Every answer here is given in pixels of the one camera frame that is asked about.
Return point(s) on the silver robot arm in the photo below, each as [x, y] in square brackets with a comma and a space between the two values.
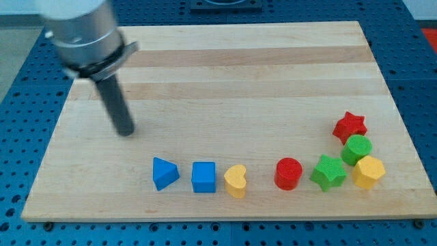
[86, 36]

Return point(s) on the blue triangle block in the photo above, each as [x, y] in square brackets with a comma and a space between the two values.
[164, 173]

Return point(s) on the green star block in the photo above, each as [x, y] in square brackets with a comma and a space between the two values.
[328, 173]

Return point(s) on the red star block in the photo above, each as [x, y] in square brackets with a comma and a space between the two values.
[350, 124]

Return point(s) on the wooden board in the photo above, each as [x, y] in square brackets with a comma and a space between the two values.
[231, 94]

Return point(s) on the blue cube block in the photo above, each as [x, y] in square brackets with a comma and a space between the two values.
[203, 177]

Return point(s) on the yellow heart block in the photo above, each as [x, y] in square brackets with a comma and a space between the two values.
[235, 181]

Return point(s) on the red cylinder block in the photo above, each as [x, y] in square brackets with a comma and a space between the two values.
[288, 173]

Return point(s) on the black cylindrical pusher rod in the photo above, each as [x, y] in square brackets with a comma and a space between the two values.
[115, 104]

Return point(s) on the green cylinder block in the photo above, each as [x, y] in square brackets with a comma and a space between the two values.
[355, 148]

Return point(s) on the yellow hexagon block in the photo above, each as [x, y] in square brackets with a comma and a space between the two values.
[367, 172]

